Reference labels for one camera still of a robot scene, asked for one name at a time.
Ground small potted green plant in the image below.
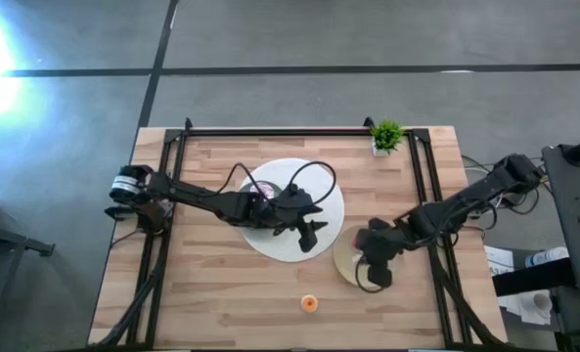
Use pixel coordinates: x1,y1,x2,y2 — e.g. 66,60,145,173
370,119,407,158

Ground beige round plate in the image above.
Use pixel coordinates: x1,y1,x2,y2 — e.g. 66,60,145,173
332,224,399,289

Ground black bar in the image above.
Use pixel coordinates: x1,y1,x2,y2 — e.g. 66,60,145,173
492,257,577,297

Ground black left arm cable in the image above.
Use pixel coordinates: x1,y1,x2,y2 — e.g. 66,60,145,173
215,159,338,209

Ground black equipment stand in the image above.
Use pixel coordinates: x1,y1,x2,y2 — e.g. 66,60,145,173
541,131,580,295

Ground white printed papers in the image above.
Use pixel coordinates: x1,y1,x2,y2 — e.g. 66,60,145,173
483,243,515,278

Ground teal round plate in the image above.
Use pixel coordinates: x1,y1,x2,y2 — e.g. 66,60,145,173
239,181,284,202

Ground white round placemat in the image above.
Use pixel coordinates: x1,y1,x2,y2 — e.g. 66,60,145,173
238,157,345,264

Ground black metal table frame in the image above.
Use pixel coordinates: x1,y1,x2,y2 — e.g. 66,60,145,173
93,116,509,351

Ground thin brown cable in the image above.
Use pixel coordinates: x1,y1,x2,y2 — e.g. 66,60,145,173
109,228,142,246

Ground grey metal cart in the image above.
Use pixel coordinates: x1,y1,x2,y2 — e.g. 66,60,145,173
0,194,56,352

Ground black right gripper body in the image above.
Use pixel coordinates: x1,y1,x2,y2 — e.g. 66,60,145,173
355,217,411,290

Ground white plastic bottle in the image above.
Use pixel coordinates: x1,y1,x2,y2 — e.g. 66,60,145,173
523,246,571,269

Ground white paper cup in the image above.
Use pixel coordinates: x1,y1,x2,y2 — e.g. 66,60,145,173
517,290,555,327

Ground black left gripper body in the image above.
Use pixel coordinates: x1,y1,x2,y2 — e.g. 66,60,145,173
269,184,321,254

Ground large lilac iced donut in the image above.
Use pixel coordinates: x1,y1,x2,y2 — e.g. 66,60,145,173
254,181,279,199

